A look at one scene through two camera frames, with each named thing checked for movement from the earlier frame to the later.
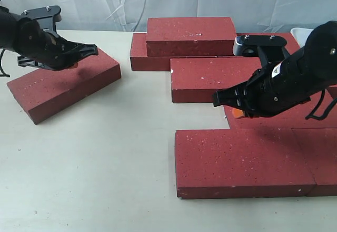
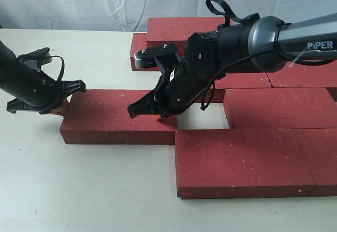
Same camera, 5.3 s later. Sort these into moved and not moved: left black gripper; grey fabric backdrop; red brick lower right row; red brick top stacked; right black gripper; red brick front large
Moved: right black gripper; left black gripper
Not moved: red brick lower right row; red brick front large; grey fabric backdrop; red brick top stacked
